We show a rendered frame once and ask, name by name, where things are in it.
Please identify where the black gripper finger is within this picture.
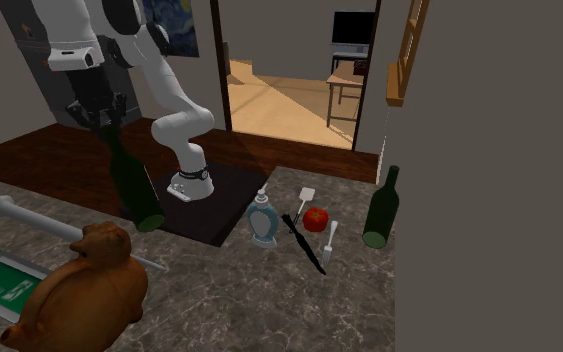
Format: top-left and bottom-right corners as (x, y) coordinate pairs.
(107, 91), (129, 127)
(64, 100), (103, 134)

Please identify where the brown clay animal figure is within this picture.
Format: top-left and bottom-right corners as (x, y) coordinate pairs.
(0, 221), (150, 352)

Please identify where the long black knife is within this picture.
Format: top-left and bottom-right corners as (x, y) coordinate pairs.
(281, 212), (328, 277)

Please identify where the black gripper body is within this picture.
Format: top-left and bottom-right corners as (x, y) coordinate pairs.
(66, 66), (117, 119)

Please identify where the wooden table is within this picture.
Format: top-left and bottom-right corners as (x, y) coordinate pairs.
(325, 60), (368, 129)

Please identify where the red tomato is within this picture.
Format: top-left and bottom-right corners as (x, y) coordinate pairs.
(302, 206), (330, 234)

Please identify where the blue starry wall picture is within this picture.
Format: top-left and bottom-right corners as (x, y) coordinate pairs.
(141, 0), (201, 59)

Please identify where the blue grey dispenser bottle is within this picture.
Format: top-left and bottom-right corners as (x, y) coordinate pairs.
(246, 183), (281, 250)

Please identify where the dark green wine bottle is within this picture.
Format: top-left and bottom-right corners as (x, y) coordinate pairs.
(361, 165), (402, 251)
(102, 124), (167, 234)

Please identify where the dark robot stand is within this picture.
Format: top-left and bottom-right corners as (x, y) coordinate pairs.
(118, 160), (275, 248)

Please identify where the black television on stand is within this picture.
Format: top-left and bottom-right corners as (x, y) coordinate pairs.
(330, 10), (376, 75)

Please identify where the white spatula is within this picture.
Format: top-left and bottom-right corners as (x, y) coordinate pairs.
(292, 186), (317, 231)

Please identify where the wooden window frame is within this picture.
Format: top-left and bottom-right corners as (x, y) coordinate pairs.
(385, 0), (431, 108)

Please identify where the white fork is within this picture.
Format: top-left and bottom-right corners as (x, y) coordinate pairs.
(322, 220), (340, 266)

